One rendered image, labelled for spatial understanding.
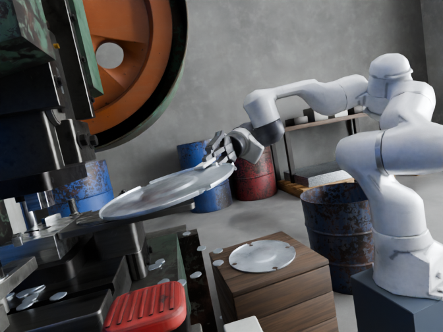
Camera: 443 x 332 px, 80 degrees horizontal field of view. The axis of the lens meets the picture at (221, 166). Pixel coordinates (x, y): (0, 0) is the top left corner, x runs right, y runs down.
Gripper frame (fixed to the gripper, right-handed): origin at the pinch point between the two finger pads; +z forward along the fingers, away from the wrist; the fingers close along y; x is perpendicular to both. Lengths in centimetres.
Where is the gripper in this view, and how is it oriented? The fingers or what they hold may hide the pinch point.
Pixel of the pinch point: (206, 166)
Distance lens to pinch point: 68.5
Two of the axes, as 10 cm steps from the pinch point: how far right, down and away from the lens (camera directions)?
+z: -4.1, 3.4, -8.4
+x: 8.5, -1.9, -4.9
